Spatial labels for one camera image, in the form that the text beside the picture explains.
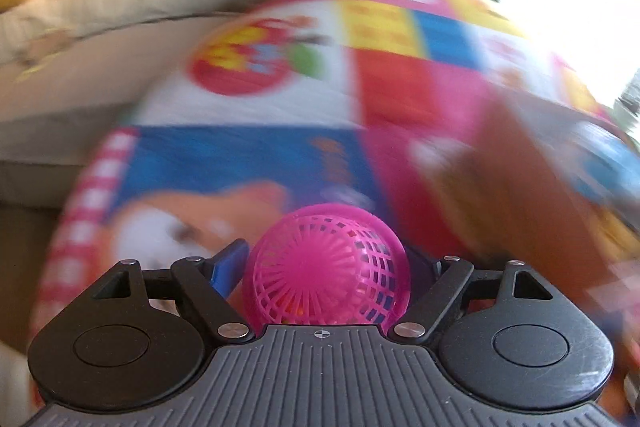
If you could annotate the pale pink cardboard box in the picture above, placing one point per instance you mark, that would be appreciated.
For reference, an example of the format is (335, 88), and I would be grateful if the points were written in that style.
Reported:
(530, 187)

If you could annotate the colourful cartoon play mat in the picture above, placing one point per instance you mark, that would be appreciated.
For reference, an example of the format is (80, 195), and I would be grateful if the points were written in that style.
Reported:
(300, 157)

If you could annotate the pink mesh plastic basket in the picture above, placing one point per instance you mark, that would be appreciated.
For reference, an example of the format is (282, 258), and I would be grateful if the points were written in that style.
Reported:
(320, 267)

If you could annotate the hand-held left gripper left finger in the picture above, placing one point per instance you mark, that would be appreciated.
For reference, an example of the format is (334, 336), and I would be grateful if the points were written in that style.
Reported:
(227, 266)

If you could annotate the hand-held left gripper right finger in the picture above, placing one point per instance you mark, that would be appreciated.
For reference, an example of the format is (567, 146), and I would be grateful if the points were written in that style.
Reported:
(442, 287)

